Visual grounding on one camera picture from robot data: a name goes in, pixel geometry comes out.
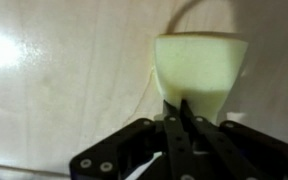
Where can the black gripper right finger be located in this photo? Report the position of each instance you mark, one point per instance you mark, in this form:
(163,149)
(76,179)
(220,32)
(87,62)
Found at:
(257,153)

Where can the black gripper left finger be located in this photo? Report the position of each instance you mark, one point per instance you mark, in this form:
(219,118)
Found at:
(117,146)

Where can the pale yellow sponge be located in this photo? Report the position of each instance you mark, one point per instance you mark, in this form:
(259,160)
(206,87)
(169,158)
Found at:
(197,66)

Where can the light wooden cabinet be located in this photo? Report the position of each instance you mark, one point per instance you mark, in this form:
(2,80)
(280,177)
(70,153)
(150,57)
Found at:
(67,100)

